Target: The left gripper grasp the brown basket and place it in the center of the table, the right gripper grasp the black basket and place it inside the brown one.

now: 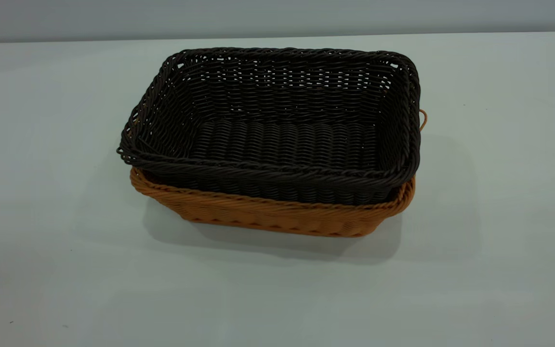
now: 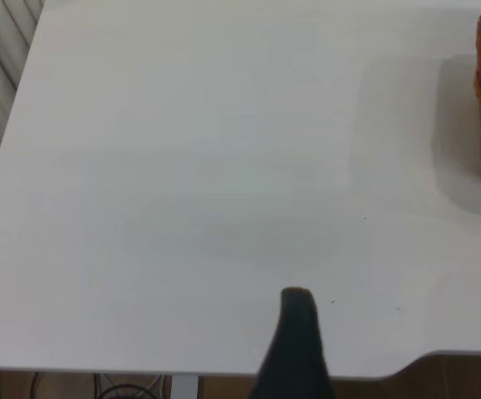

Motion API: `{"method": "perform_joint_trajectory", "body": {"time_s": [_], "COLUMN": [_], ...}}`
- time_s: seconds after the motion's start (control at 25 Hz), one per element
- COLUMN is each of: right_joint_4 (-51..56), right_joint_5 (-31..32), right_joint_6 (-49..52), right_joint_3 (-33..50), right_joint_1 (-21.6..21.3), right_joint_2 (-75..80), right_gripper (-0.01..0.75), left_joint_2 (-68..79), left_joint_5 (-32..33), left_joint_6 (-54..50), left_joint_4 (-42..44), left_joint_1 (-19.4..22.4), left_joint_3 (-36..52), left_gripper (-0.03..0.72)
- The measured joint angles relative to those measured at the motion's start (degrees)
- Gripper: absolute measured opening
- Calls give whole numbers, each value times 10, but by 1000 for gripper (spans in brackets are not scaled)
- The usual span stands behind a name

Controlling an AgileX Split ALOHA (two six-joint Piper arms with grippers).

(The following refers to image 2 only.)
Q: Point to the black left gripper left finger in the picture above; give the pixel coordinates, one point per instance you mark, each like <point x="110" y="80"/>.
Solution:
<point x="279" y="357"/>

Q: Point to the white table leg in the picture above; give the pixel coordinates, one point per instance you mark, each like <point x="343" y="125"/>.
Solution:
<point x="185" y="386"/>

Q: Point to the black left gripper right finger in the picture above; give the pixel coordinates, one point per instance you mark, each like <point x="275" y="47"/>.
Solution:
<point x="312" y="357"/>

